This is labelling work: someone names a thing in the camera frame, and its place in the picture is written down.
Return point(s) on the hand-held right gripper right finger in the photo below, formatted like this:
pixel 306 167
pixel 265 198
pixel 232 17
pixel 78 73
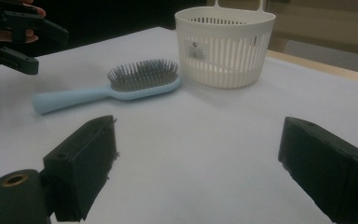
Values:
pixel 326 168

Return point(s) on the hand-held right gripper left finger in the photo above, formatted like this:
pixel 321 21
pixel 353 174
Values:
pixel 80 168

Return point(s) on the light blue hairbrush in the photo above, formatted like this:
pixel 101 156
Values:
pixel 74 96

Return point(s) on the white slotted plastic basket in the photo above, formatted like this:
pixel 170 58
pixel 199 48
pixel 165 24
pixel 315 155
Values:
pixel 223 71

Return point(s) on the wooden table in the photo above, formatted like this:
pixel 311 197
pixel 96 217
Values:
pixel 323 67

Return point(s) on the white table cover sheet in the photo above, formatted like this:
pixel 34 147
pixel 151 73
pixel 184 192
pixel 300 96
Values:
pixel 199 140

